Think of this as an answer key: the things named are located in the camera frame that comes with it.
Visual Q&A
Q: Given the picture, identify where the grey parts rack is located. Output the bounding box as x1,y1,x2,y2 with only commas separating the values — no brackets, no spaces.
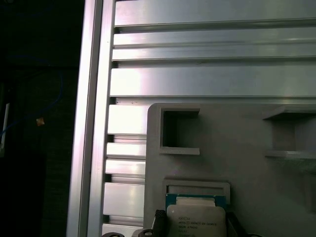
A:
144,103,316,237

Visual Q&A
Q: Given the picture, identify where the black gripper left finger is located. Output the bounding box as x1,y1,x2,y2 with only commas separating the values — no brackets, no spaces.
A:
101,209,165,237

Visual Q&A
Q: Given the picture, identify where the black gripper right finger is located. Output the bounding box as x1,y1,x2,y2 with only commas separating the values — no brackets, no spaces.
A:
226,211,269,237

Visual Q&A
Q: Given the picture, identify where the thin blue cable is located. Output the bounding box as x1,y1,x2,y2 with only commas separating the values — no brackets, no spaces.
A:
0,69,64,139

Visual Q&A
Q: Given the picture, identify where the silver CPU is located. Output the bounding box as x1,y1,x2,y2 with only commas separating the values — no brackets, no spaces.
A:
164,194,227,237

